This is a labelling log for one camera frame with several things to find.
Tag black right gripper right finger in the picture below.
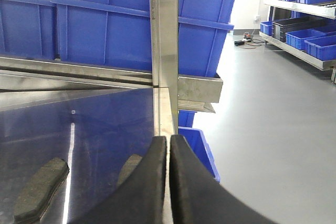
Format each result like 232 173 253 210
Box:
170 135 273 223

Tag right blue plastic crate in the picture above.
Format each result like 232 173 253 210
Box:
52 0 235 77

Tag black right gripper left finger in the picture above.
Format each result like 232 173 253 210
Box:
72 136 167 223

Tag left blue plastic crate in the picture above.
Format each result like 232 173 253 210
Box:
1 0 57 60

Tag cables on floor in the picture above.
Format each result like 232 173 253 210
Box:
234 31 266 49

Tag black bin on shelf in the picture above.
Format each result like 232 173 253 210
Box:
272 16 327 42

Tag blue plastic crate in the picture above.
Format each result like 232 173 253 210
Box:
52 0 235 77
1 0 57 60

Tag blue bin under table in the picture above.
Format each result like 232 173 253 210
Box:
178 110 220 182

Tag stainless steel rack frame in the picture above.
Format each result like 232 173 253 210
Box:
1 0 223 135

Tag grey brake pad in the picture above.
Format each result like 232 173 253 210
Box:
13 157 69 223
117 154 142 187

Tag steel work table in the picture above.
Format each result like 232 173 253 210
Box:
1 88 175 223

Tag blue bins on shelf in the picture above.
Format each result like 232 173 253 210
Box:
260 0 335 61

